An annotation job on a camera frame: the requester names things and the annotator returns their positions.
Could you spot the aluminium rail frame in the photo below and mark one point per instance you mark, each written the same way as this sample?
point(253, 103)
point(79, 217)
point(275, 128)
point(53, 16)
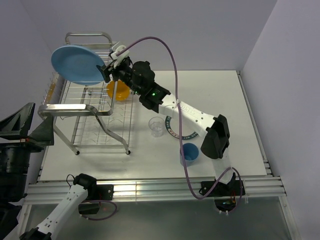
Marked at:
point(156, 197)

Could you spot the yellow bowl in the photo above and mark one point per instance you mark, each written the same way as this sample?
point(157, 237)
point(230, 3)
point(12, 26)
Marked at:
point(122, 90)

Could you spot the blue plastic cup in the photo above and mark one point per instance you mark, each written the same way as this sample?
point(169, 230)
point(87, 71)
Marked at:
point(191, 153)

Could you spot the blue plastic plate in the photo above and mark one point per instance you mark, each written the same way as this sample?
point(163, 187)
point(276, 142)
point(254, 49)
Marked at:
point(77, 64)

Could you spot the clear glass tumbler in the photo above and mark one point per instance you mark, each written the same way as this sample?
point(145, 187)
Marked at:
point(157, 126)

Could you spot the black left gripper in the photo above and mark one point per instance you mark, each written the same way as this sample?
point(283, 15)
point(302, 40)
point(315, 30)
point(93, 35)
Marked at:
point(16, 127)

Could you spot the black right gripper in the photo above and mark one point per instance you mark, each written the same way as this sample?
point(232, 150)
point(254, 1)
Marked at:
point(112, 71)

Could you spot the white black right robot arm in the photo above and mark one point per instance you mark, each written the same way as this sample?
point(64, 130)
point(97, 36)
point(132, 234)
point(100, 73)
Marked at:
point(214, 130)

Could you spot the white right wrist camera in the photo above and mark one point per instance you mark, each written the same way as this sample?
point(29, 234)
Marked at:
point(118, 53)

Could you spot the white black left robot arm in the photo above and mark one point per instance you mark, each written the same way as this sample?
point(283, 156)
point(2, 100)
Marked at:
point(13, 195)

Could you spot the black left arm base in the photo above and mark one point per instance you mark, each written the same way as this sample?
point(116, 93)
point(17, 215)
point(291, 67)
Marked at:
point(98, 209)

